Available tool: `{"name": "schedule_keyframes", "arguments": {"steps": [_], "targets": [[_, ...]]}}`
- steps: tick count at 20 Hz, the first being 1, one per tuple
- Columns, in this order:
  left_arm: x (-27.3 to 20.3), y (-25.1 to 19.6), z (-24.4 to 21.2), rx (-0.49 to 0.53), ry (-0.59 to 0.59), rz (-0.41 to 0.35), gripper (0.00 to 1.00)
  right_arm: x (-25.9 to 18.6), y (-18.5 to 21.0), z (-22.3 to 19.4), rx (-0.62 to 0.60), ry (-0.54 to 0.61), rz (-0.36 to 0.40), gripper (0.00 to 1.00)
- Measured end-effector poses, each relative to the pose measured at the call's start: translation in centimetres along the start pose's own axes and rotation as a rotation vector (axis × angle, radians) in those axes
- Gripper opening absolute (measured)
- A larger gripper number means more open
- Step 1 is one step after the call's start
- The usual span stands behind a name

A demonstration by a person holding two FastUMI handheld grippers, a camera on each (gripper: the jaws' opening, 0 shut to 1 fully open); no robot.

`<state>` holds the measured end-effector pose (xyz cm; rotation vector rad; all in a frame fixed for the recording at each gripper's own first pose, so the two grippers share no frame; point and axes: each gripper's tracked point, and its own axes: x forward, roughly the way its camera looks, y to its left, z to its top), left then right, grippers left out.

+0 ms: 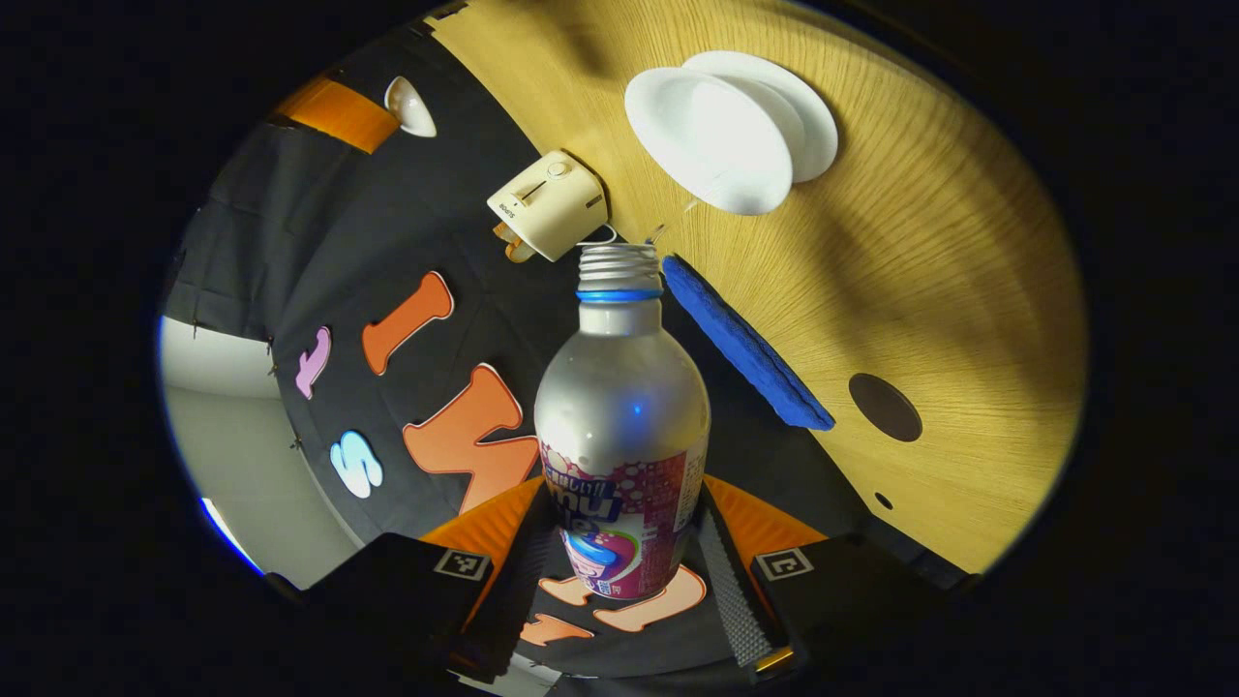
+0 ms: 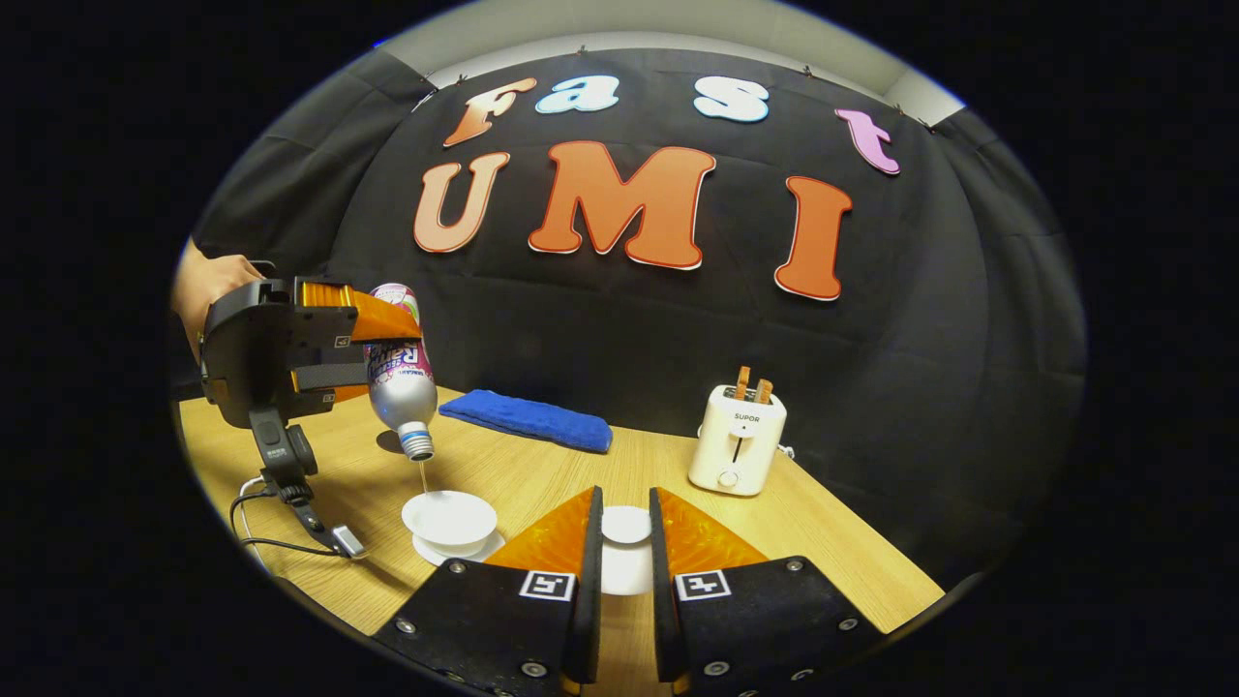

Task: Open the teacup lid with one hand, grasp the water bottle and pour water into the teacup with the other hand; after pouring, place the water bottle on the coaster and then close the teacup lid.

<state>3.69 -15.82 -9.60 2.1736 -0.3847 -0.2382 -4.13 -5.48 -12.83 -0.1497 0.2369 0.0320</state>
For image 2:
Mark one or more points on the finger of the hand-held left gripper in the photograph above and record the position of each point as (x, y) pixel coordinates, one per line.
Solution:
(329, 379)
(373, 319)

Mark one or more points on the white saucer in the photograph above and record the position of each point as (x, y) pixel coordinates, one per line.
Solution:
(431, 555)

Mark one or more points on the blue folded towel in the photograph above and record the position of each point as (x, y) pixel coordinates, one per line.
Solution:
(528, 419)

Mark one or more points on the dark round coaster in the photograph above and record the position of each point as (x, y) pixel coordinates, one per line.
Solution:
(387, 442)

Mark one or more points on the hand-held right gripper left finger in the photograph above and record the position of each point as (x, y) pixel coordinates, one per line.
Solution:
(589, 600)

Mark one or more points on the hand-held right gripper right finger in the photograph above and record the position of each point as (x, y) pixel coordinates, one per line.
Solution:
(663, 600)

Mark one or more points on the silver water bottle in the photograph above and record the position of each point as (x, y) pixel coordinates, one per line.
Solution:
(402, 402)

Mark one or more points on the white toaster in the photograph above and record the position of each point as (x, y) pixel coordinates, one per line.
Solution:
(736, 455)

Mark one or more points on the white teacup lid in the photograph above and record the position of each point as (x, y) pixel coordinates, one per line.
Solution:
(627, 525)

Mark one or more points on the brown toast slice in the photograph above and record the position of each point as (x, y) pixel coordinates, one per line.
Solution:
(743, 383)
(764, 391)

